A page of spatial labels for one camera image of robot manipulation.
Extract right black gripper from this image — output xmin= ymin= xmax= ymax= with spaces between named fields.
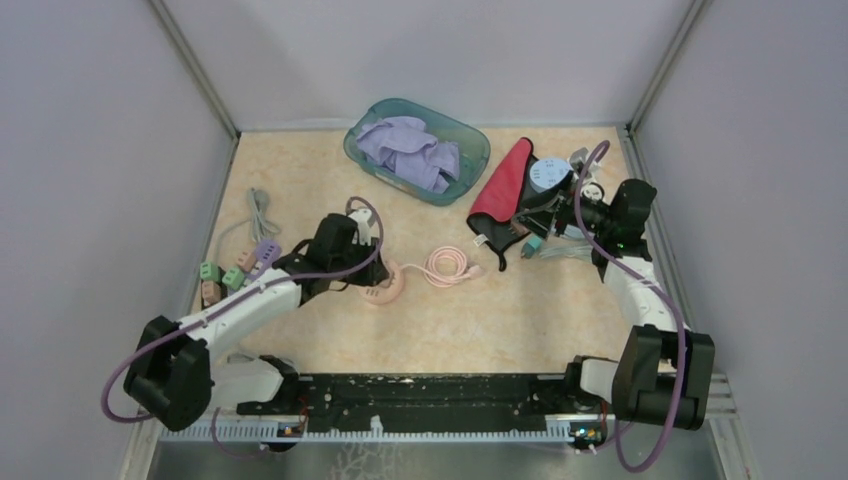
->
xmin=511 ymin=171 xmax=615 ymax=240

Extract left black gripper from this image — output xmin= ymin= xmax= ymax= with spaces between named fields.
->
xmin=331 ymin=235 xmax=389 ymax=287

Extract blue round power socket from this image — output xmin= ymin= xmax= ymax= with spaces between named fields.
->
xmin=529 ymin=157 xmax=573 ymax=193

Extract pink round power socket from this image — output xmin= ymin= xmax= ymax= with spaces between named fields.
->
xmin=357 ymin=260 xmax=406 ymax=306

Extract white power strip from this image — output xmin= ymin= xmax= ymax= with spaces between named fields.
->
xmin=568 ymin=148 xmax=603 ymax=177

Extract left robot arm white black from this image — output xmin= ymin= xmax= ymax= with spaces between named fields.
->
xmin=117 ymin=207 xmax=389 ymax=431

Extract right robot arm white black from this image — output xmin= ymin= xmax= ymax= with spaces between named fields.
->
xmin=511 ymin=174 xmax=715 ymax=430

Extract teal plug adapter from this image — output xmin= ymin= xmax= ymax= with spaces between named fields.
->
xmin=520 ymin=236 xmax=543 ymax=259

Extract pink plug on purple strip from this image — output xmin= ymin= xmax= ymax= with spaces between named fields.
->
xmin=235 ymin=251 xmax=257 ymax=274

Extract green plug on purple strip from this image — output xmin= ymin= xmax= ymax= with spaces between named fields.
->
xmin=221 ymin=267 xmax=246 ymax=291

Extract green plug on black strip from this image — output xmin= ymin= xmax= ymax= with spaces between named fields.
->
xmin=198 ymin=261 xmax=222 ymax=283

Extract pink plug on black strip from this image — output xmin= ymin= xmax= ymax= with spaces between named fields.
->
xmin=200 ymin=280 xmax=222 ymax=306

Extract red and grey cloth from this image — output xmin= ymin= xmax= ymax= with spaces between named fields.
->
xmin=466 ymin=137 xmax=538 ymax=272

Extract purple power strip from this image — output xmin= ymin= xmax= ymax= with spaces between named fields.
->
xmin=247 ymin=238 xmax=281 ymax=281

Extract purple cloth in basin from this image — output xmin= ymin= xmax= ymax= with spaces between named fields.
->
xmin=355 ymin=116 xmax=460 ymax=194

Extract teal plastic basin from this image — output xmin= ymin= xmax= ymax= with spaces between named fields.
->
xmin=343 ymin=98 xmax=491 ymax=206

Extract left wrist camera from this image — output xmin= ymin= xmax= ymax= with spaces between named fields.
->
xmin=347 ymin=207 xmax=376 ymax=246

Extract grey coiled cable with plug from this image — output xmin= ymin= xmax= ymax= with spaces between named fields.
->
xmin=213 ymin=188 xmax=283 ymax=263

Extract pink coiled socket cable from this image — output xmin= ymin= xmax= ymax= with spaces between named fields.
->
xmin=400 ymin=246 xmax=485 ymax=289

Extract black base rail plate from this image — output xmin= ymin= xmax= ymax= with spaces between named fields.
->
xmin=236 ymin=373 xmax=602 ymax=434

